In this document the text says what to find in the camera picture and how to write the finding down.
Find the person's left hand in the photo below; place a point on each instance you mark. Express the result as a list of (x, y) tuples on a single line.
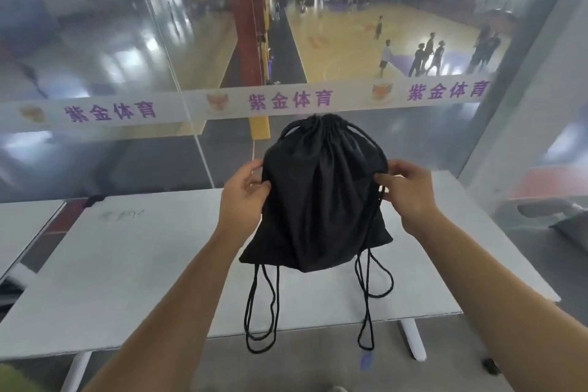
[(236, 208)]

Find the person's right hand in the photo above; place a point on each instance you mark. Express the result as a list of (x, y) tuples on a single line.
[(411, 203)]

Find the person's left thumb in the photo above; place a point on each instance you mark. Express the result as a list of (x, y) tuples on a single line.
[(263, 189)]

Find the person's right thumb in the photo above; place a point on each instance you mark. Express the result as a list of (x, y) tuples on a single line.
[(386, 181)]

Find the person's left forearm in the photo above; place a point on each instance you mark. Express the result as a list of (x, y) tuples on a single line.
[(183, 309)]

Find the person's right forearm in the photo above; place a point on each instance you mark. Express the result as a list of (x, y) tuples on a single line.
[(491, 304)]

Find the yellow pillar padding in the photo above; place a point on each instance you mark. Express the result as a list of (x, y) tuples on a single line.
[(259, 128)]

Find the white banner strip purple lettering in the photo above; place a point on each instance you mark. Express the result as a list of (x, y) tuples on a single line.
[(285, 101)]

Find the white table leg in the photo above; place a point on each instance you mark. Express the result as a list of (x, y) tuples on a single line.
[(412, 339), (76, 371)]

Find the red steel pillar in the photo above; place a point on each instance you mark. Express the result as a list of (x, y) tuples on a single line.
[(246, 10)]

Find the small black floor object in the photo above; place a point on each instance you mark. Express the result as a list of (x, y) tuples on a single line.
[(490, 366)]

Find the olive green garment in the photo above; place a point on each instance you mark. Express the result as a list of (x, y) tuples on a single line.
[(18, 380)]

